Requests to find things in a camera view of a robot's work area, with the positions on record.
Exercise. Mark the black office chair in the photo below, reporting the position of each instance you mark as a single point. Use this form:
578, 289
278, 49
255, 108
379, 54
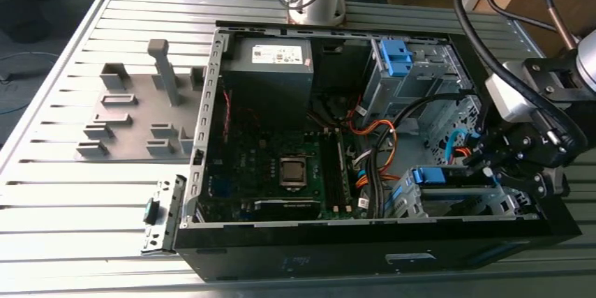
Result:
23, 15

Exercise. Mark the green RAM stick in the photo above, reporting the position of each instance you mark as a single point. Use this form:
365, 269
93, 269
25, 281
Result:
343, 172

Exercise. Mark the black graphics card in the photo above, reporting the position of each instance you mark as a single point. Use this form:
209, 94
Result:
289, 207

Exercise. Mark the grey power supply unit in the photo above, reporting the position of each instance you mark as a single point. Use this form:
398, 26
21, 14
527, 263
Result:
270, 92

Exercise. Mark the black side camera mount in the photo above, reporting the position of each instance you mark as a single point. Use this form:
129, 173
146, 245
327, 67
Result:
550, 81

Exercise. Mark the metal case latch bracket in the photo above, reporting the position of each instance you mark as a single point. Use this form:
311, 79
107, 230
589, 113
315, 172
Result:
170, 207

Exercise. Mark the hard disk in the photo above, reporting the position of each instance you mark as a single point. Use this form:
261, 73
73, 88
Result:
426, 176

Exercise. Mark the black CPU fan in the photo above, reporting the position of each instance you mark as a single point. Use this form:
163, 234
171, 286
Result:
333, 104

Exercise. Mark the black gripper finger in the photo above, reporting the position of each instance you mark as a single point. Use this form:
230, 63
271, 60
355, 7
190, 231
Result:
497, 148
535, 179

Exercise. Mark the metal disk bay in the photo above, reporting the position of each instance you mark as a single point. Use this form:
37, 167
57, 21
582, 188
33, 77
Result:
461, 193

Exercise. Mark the grey parts rack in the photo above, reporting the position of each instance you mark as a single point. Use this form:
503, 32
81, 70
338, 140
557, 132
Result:
139, 120

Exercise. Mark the black PC case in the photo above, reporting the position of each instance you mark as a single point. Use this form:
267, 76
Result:
373, 242

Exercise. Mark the metal optical drive cage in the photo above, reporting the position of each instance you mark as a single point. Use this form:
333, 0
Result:
410, 85

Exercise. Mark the blue plastic drive latch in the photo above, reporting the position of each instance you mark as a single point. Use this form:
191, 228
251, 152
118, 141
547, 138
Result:
394, 57

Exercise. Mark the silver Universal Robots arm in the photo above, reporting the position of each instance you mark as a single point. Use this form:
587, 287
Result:
322, 5

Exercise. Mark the black RAM slot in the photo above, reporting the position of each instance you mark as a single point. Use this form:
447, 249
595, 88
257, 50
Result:
331, 172

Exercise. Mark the green motherboard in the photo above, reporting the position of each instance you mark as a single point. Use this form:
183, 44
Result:
242, 172

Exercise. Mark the silver CPU in socket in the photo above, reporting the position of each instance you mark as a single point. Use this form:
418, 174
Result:
293, 171

